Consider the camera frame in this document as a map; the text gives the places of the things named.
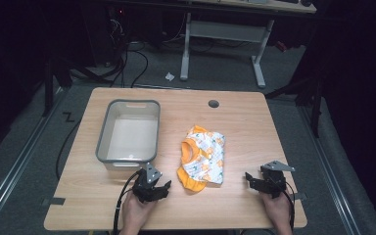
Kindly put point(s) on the metal floor rail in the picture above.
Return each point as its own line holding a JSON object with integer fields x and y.
{"x": 16, "y": 169}
{"x": 326, "y": 169}

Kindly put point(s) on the orange and white child's garment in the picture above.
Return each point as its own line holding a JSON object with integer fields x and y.
{"x": 207, "y": 156}

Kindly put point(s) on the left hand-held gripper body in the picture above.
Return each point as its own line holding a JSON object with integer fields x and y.
{"x": 143, "y": 189}

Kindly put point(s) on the black tape strip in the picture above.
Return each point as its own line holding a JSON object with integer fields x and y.
{"x": 301, "y": 196}
{"x": 54, "y": 201}

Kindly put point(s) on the crumpled white paper scrap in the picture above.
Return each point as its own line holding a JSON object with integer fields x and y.
{"x": 169, "y": 76}

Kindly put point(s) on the person's right hand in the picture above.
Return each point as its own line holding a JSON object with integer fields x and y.
{"x": 280, "y": 212}

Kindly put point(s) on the grey round table grommet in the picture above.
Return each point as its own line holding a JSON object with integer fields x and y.
{"x": 213, "y": 103}

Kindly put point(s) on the white bin with grey rim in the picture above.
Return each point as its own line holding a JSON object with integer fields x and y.
{"x": 132, "y": 137}

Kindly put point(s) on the white-legged wooden desk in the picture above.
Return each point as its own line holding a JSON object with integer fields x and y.
{"x": 228, "y": 31}

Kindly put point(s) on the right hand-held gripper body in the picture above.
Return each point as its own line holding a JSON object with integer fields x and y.
{"x": 274, "y": 182}

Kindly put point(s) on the black metal stand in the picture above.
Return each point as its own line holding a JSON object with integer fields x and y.
{"x": 313, "y": 98}
{"x": 50, "y": 84}

